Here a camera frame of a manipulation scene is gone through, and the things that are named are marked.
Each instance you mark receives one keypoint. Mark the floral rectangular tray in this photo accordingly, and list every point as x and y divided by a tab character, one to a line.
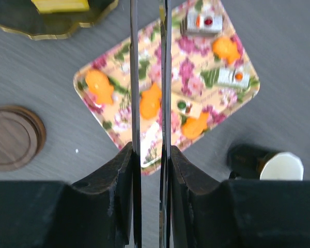
190	56

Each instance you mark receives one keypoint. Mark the black mug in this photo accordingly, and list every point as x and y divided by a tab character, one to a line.
248	161

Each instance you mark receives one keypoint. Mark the three-tier black gold stand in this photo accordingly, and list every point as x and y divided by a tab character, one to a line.
22	17

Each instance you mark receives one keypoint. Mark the orange fish pastry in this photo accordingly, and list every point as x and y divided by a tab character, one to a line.
99	85
226	49
150	102
193	127

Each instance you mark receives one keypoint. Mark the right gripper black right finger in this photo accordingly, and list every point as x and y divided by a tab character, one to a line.
236	213

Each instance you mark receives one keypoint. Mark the round wooden coaster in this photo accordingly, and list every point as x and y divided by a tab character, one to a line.
22	136

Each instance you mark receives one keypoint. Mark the cream cake slice with kiwi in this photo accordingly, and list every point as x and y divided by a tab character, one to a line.
189	108

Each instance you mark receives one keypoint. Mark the silver metal tongs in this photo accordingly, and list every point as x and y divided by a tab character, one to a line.
164	219

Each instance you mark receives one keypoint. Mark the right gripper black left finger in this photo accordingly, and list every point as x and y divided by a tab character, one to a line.
92	212

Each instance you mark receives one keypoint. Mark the yellow triangle cake slice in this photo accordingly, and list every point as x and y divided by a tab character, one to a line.
52	6

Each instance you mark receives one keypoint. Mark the chocolate cherry cake slice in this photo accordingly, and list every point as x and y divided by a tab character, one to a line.
202	23

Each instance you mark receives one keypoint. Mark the green matcha cake slice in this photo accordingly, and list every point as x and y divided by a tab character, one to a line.
226	77

